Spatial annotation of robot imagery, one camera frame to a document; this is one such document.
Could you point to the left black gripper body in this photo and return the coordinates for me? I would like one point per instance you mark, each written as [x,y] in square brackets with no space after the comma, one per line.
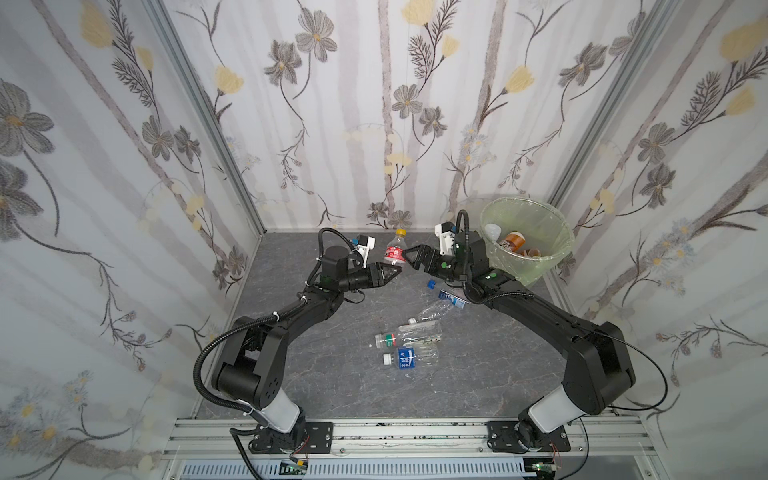
[372,276]

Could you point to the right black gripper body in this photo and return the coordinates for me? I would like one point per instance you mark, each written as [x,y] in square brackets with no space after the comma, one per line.
[433,261]

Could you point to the white bottle red cap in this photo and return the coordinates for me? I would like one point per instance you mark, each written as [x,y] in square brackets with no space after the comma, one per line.
[493,232]

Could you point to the crushed bottle blue cap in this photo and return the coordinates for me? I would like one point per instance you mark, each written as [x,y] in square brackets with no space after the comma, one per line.
[446,292]

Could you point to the orange copper label bottle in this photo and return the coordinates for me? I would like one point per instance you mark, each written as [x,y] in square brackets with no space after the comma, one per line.
[513,241]

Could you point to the crushed bottle red label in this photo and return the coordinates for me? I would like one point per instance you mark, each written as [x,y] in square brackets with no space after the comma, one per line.
[394,252]

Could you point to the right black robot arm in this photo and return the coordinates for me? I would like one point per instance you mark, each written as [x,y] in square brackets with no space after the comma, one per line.
[598,368]

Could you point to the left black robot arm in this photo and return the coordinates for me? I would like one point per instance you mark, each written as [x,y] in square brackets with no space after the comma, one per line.
[249,373]

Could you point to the mesh bin with green bag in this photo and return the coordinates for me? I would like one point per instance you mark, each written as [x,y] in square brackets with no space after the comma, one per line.
[544,228]

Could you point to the crushed clear bottle white cap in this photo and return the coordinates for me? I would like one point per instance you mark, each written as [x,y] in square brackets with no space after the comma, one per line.
[433,312]

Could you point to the clear bottle green cap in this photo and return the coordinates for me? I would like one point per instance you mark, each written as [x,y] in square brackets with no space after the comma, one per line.
[423,332]

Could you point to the clear bottle blue label white cap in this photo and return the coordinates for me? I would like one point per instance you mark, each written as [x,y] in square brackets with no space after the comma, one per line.
[414,356]

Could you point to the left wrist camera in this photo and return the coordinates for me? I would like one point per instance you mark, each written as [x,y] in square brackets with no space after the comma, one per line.
[364,244]

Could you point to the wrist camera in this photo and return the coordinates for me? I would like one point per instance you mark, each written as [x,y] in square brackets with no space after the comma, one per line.
[364,244]
[445,233]

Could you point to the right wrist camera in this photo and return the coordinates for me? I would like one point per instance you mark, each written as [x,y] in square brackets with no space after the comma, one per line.
[445,233]

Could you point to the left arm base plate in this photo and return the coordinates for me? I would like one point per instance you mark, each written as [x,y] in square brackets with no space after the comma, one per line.
[306,438]

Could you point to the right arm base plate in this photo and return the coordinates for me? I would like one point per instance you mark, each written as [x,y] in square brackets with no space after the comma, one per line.
[521,437]

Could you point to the aluminium frame rail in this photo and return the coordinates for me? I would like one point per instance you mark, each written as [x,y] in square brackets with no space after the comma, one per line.
[603,447]

